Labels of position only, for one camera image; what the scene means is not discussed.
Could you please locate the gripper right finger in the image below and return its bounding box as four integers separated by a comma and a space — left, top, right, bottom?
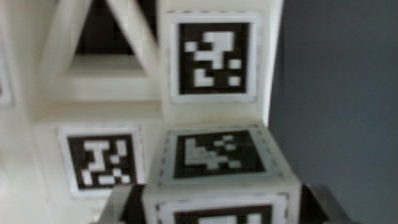
298, 184, 359, 224

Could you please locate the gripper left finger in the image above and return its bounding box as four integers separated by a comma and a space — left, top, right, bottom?
94, 184, 145, 224

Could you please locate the white tagged cube nut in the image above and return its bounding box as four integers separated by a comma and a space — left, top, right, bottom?
142, 123, 302, 224

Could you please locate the white chair seat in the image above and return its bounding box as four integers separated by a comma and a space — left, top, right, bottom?
32, 121, 161, 224

